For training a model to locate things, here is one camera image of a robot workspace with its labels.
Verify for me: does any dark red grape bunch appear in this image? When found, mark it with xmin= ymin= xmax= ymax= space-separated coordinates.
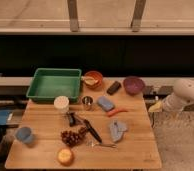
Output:
xmin=61 ymin=127 xmax=88 ymax=147

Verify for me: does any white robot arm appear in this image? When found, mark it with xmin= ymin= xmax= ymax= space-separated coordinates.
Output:
xmin=148 ymin=78 xmax=194 ymax=113

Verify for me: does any small metal cup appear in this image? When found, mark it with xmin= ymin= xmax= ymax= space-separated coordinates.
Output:
xmin=82 ymin=96 xmax=93 ymax=110

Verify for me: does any white paper cup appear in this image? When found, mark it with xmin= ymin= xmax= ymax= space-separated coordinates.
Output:
xmin=54 ymin=96 xmax=69 ymax=114

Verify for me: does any blue plastic cup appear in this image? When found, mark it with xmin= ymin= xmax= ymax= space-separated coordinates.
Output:
xmin=15 ymin=127 xmax=34 ymax=144

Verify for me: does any purple bowl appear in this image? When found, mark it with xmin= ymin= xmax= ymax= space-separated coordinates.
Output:
xmin=123 ymin=76 xmax=145 ymax=95

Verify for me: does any orange carrot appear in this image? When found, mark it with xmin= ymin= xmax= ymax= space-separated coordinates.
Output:
xmin=107 ymin=109 xmax=128 ymax=117

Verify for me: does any grey blue cloth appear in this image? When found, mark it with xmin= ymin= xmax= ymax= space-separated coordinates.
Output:
xmin=109 ymin=120 xmax=128 ymax=143

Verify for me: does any black rectangular block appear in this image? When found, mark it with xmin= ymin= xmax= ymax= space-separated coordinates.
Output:
xmin=107 ymin=81 xmax=121 ymax=95

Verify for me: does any blue sponge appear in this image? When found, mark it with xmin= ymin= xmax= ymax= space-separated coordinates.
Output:
xmin=97 ymin=96 xmax=114 ymax=112

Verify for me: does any metal fork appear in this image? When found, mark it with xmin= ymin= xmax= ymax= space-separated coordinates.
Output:
xmin=87 ymin=141 xmax=116 ymax=148

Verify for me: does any orange bowl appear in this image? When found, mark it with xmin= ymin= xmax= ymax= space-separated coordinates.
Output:
xmin=82 ymin=71 xmax=103 ymax=89

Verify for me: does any small black clip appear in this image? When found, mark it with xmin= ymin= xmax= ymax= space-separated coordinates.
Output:
xmin=67 ymin=113 xmax=76 ymax=127

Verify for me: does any yellow apple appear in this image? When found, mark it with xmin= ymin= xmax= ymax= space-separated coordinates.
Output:
xmin=57 ymin=148 xmax=74 ymax=166

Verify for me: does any green plastic tray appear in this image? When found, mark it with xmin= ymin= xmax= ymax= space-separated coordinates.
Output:
xmin=26 ymin=68 xmax=81 ymax=103

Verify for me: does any blue chair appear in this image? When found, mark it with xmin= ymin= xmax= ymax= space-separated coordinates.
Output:
xmin=0 ymin=110 xmax=13 ymax=125

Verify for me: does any black handled knife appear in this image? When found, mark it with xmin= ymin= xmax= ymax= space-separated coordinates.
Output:
xmin=77 ymin=116 xmax=102 ymax=143

